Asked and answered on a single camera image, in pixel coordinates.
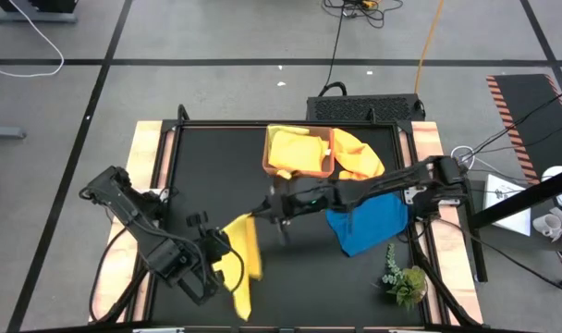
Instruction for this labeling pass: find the tangled black cable bundle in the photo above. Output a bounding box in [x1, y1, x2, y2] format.
[322, 0, 405, 29]

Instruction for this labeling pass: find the orange translucent plastic bin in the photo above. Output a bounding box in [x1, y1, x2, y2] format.
[261, 123, 336, 180]

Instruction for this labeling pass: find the long white cable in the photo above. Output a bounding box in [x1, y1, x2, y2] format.
[0, 0, 66, 79]

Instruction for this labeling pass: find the yellow microfiber towel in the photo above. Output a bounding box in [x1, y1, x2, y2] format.
[211, 213, 263, 322]

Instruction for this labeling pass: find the white paper sheet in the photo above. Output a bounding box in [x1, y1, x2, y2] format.
[483, 173, 532, 237]

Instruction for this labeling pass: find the black aluminium table frame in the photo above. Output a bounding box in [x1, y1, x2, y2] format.
[89, 104, 483, 333]

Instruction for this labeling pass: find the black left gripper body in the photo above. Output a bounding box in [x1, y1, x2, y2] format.
[192, 228, 231, 272]

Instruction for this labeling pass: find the black mat orange striped edge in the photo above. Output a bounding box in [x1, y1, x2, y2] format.
[486, 72, 562, 186]

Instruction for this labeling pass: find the orange microfiber towel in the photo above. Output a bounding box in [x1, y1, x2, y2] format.
[267, 129, 331, 180]
[331, 128, 386, 181]

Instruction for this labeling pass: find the black aluminium stand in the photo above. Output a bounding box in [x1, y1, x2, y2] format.
[463, 164, 562, 284]

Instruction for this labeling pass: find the white mug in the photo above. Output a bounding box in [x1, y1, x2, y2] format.
[532, 212, 562, 241]

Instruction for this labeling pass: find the blue microfiber towel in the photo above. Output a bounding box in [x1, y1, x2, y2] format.
[325, 191, 410, 258]

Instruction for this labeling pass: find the black perforated computer case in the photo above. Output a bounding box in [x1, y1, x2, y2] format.
[306, 93, 426, 123]

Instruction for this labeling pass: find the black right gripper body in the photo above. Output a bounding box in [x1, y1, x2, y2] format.
[280, 184, 340, 218]

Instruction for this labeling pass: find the long yellow cable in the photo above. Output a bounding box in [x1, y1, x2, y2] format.
[413, 0, 446, 95]

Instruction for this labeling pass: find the artificial succulent plant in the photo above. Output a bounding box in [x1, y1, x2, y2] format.
[381, 242, 430, 311]

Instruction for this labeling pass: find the thick black cable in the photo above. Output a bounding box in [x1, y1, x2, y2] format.
[419, 216, 562, 298]

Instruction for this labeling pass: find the wooden side board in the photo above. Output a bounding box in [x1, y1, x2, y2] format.
[90, 120, 176, 323]
[398, 120, 484, 325]

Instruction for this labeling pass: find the long black cable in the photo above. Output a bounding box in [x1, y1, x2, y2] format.
[318, 8, 348, 98]

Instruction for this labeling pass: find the white round object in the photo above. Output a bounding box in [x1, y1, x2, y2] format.
[541, 165, 562, 209]

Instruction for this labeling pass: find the grey desk foot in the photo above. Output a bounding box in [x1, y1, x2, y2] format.
[0, 0, 79, 25]

